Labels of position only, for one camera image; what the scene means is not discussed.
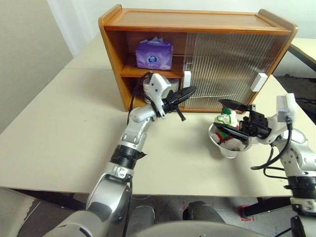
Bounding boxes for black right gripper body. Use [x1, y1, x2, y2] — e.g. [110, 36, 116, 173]
[238, 105, 272, 144]

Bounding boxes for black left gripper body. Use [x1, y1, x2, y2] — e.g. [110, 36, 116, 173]
[161, 91, 182, 115]

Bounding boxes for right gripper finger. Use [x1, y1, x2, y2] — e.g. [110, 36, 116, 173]
[219, 99, 250, 112]
[214, 123, 249, 145]

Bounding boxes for white plush toy dog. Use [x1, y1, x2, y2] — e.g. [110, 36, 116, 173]
[213, 105, 247, 151]

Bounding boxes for metal bowl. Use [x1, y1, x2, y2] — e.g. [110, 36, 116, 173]
[208, 120, 254, 158]

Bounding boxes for ribbed clear sliding door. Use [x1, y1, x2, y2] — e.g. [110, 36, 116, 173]
[186, 32, 288, 112]
[184, 32, 287, 112]

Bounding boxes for purple tissue pack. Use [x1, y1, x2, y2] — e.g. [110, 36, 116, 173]
[135, 36, 173, 71]

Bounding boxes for wooden cabinet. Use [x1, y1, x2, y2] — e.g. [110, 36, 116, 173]
[98, 4, 299, 114]

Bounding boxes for grey rounded robot leg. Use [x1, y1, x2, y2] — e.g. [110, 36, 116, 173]
[128, 206, 156, 237]
[182, 201, 225, 237]

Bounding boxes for beige side table black legs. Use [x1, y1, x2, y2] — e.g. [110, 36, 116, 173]
[288, 37, 316, 75]

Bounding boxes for grey robot torso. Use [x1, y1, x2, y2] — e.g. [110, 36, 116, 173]
[133, 221, 292, 237]

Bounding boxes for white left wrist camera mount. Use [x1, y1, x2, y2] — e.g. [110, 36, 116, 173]
[147, 73, 173, 119]

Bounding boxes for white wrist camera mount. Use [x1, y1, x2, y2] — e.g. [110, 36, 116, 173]
[256, 93, 297, 145]
[147, 73, 173, 119]

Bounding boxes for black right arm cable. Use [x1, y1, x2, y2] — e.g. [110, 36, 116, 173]
[250, 116, 294, 178]

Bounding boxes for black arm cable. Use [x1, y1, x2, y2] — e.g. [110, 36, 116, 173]
[122, 71, 153, 237]
[250, 116, 294, 178]

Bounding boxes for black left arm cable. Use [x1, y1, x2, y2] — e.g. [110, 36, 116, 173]
[122, 71, 153, 237]

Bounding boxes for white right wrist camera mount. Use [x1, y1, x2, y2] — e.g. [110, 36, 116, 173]
[256, 93, 297, 145]

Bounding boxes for black main table frame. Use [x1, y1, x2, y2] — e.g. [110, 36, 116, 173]
[9, 189, 292, 218]

